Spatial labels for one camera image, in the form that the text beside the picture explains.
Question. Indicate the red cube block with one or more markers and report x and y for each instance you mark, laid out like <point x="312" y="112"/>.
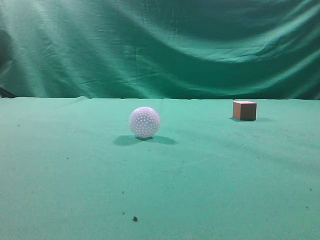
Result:
<point x="244" y="110"/>

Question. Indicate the white dimpled golf ball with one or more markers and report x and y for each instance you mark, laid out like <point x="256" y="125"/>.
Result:
<point x="144" y="122"/>

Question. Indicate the green backdrop cloth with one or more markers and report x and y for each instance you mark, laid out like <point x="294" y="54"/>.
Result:
<point x="159" y="49"/>

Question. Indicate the green table cloth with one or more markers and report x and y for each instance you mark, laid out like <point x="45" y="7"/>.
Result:
<point x="72" y="169"/>

